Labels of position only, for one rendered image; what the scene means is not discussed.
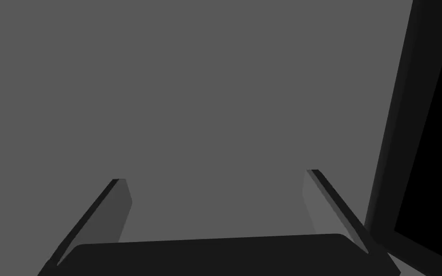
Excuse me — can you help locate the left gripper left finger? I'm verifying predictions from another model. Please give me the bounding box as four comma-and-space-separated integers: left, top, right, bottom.
46, 178, 133, 267

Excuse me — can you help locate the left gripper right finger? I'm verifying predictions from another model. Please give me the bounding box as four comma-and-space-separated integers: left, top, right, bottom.
302, 168, 371, 255

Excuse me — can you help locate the black panel with dark frame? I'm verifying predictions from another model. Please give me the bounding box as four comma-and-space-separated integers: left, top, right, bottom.
364, 0, 442, 274

